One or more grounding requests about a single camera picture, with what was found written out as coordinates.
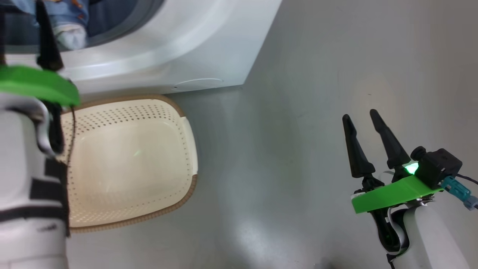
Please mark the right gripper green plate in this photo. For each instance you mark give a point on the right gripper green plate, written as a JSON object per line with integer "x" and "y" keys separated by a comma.
{"x": 392, "y": 194}

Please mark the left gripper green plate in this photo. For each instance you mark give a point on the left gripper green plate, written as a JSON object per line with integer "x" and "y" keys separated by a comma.
{"x": 37, "y": 84}

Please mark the grey rubber door gasket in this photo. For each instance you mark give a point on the grey rubber door gasket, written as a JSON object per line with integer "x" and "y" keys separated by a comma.
{"x": 147, "y": 11}

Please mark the steel washing machine drum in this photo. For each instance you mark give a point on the steel washing machine drum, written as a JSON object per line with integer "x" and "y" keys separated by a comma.
{"x": 112, "y": 15}

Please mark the blue garment with orange print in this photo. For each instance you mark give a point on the blue garment with orange print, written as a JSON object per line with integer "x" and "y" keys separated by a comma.
{"x": 69, "y": 11}

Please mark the round white filter cover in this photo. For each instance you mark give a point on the round white filter cover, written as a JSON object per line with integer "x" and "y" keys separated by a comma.
{"x": 198, "y": 84}

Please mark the white front-load washing machine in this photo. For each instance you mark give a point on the white front-load washing machine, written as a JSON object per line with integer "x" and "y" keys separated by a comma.
{"x": 186, "y": 45}

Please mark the cream perforated laundry basket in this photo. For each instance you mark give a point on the cream perforated laundry basket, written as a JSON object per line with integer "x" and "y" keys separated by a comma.
{"x": 130, "y": 160}

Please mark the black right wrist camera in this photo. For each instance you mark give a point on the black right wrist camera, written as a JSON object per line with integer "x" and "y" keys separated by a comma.
{"x": 438, "y": 166}

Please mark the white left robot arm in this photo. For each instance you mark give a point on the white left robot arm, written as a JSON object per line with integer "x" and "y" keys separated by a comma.
{"x": 22, "y": 168}

